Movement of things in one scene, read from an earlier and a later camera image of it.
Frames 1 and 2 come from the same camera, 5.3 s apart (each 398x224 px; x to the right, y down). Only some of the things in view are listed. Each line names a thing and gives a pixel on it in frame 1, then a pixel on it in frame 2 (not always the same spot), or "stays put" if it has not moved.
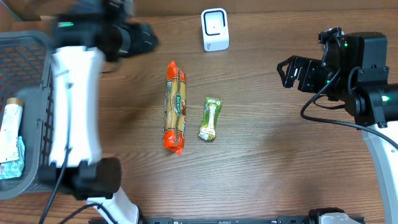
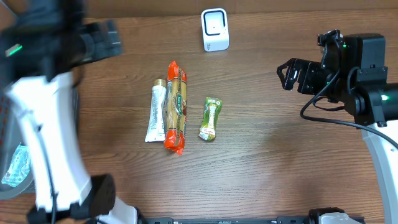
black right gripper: x=306 y=67 stays put
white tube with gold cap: x=10 y=130 to x=156 y=127
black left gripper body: x=137 y=37 to x=101 y=38
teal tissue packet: x=14 y=168 stays put
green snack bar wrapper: x=212 y=110 stays put
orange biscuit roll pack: x=173 y=134 stays put
